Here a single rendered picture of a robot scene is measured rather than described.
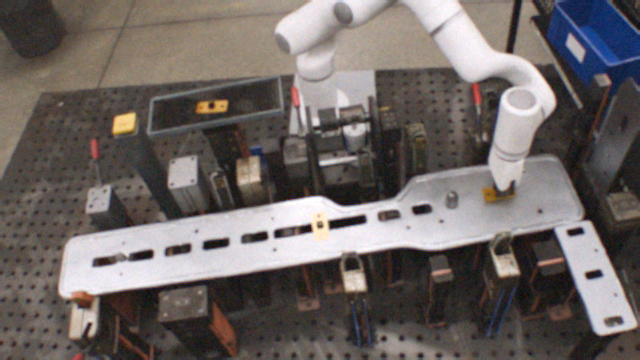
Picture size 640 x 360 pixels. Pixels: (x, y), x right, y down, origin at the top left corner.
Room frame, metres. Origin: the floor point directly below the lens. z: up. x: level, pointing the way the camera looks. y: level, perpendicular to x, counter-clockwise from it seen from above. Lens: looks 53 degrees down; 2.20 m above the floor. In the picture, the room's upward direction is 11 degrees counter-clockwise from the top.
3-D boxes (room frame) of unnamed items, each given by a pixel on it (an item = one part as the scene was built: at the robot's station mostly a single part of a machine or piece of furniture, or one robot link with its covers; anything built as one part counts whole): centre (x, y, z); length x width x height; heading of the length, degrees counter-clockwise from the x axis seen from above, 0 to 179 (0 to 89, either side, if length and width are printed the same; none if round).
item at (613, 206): (0.61, -0.71, 0.88); 0.08 x 0.08 x 0.36; 88
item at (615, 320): (0.36, -0.58, 0.84); 0.11 x 0.06 x 0.29; 178
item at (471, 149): (0.91, -0.45, 0.88); 0.07 x 0.06 x 0.35; 178
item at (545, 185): (0.75, 0.04, 1.00); 1.38 x 0.22 x 0.02; 88
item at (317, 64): (1.38, -0.08, 1.10); 0.19 x 0.12 x 0.24; 122
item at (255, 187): (0.92, 0.18, 0.89); 0.13 x 0.11 x 0.38; 178
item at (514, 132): (0.75, -0.45, 1.29); 0.09 x 0.08 x 0.13; 123
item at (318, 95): (1.37, -0.06, 0.89); 0.19 x 0.19 x 0.18
